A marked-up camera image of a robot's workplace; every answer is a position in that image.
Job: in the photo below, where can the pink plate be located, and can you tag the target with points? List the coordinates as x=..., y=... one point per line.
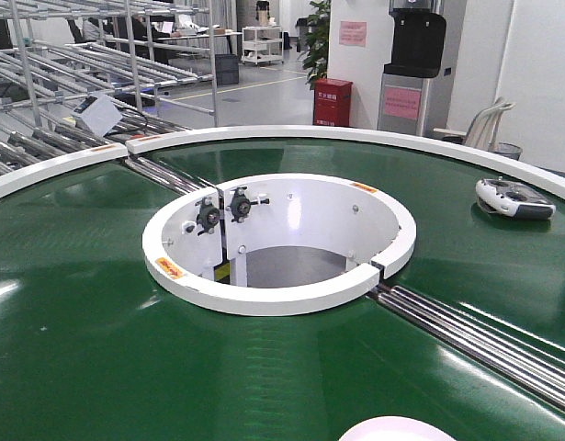
x=394, y=428

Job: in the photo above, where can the steel conveyor rollers left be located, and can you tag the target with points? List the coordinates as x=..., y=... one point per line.
x=180, y=183

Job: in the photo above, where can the steel conveyor rollers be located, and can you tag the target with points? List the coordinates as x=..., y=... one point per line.
x=180, y=183
x=529, y=367

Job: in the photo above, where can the green circular conveyor belt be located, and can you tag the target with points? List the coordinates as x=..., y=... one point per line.
x=91, y=348

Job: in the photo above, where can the white outer conveyor rim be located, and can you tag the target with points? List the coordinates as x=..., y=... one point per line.
x=32, y=174

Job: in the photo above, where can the steel conveyor rollers right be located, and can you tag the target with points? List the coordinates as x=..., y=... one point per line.
x=529, y=367

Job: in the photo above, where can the red fire extinguisher box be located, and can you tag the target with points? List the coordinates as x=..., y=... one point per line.
x=332, y=102

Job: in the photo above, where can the green potted plant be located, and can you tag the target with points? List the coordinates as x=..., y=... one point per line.
x=315, y=62

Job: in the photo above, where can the white shelf cart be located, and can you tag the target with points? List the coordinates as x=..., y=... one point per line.
x=262, y=45

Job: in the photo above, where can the metal roller rack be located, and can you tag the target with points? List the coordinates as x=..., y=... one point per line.
x=67, y=74

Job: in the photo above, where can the white control box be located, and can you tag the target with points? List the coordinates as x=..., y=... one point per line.
x=97, y=113

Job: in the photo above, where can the white grey remote controller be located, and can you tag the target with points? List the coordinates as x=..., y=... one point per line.
x=513, y=200

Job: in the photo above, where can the white plastic chair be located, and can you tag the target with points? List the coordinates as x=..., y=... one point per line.
x=483, y=129

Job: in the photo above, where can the black grey water dispenser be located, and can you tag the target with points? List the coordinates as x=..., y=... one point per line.
x=415, y=60

